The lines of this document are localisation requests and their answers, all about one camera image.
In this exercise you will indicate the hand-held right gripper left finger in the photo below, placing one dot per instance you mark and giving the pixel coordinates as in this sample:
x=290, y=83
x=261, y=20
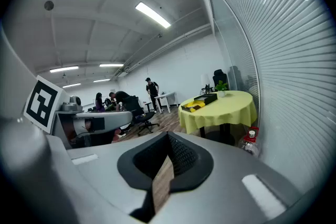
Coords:
x=105, y=165

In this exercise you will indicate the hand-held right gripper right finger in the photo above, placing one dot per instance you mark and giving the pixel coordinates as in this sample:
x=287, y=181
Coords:
x=231, y=165

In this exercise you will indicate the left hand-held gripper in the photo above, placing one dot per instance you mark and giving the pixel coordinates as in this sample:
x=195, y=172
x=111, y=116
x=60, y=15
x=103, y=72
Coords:
x=42, y=103

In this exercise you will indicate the black box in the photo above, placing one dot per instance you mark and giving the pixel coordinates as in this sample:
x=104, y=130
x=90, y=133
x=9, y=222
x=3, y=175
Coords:
x=207, y=98

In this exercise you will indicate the black office chair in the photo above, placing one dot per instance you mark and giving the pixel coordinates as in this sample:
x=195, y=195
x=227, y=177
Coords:
x=220, y=77
x=144, y=116

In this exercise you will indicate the clear plastic bottle red cap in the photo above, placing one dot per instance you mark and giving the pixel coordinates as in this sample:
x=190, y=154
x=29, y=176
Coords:
x=249, y=143

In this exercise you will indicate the long ceiling light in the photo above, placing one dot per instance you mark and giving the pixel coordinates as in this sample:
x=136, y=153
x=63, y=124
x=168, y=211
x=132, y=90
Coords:
x=64, y=69
x=71, y=85
x=153, y=15
x=111, y=65
x=102, y=80

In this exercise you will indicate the white rectangular table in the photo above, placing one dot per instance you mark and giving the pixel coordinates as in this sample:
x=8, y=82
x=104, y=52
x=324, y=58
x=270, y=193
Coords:
x=166, y=96

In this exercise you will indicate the round table with yellow tablecloth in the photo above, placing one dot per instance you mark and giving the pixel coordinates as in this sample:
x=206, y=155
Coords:
x=231, y=110

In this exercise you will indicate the green potted plant white pot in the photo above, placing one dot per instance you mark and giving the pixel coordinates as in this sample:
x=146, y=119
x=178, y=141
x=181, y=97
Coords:
x=221, y=86

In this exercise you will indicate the white ceiling pipes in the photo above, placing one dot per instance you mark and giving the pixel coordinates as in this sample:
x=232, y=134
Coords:
x=168, y=44

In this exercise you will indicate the silver fisheye gripper camera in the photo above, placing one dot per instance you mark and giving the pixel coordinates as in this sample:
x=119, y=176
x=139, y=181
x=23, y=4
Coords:
x=71, y=106

